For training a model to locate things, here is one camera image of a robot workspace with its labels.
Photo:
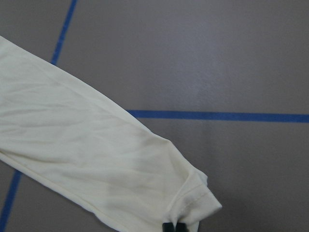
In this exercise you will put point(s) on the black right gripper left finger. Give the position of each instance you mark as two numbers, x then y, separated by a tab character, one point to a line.
167	227

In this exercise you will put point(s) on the cream long-sleeve graphic shirt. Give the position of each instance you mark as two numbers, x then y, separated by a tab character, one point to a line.
74	140

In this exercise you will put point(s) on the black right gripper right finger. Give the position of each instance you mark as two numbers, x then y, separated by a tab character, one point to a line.
181	227

